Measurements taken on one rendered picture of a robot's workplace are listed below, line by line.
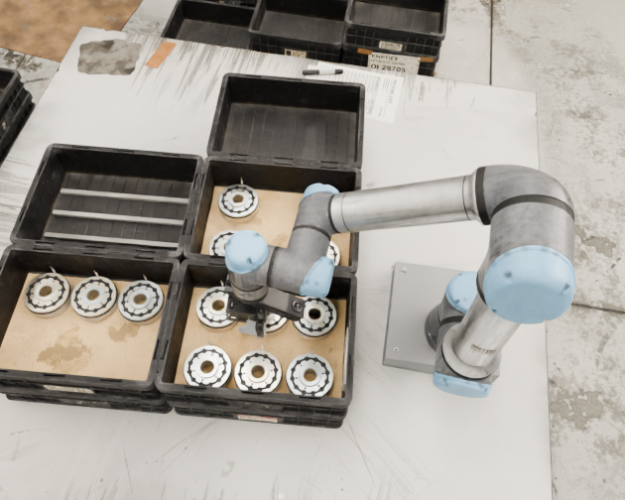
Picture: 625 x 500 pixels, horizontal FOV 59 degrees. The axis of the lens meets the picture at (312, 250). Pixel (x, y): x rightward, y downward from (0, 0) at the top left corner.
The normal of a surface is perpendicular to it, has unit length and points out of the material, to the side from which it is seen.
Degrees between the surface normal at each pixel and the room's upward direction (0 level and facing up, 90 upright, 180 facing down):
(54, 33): 0
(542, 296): 83
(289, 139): 0
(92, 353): 0
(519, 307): 83
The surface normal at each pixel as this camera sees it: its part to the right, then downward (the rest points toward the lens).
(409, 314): -0.02, -0.51
